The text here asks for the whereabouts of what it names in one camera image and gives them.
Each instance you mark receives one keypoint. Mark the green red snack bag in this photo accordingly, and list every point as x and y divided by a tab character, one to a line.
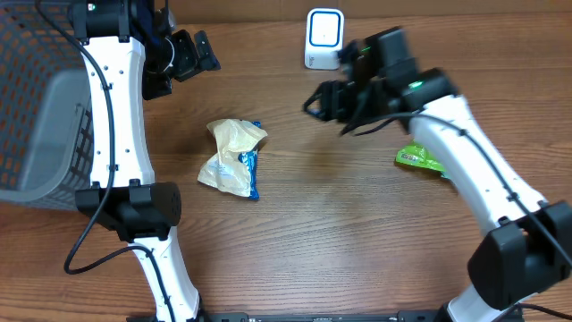
415	154

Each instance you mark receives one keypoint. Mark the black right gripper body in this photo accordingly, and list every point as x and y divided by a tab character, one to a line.
356	99

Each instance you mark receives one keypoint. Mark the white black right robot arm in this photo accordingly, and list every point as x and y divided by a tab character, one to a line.
526	245

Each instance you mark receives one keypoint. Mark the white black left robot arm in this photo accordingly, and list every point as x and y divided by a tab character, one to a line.
133	53

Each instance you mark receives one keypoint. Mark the dark grey plastic basket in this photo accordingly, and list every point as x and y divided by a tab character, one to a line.
46	120

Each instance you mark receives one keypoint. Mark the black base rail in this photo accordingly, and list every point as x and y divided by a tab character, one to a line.
401	316

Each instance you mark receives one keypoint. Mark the blue Oreo cookie pack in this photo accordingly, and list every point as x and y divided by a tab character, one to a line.
248	161

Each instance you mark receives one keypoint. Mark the white barcode scanner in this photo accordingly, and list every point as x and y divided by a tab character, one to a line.
324	38

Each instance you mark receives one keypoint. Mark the beige tissue pack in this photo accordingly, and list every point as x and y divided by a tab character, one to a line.
221	171

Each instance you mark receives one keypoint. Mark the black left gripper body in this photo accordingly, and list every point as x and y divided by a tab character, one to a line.
187	62

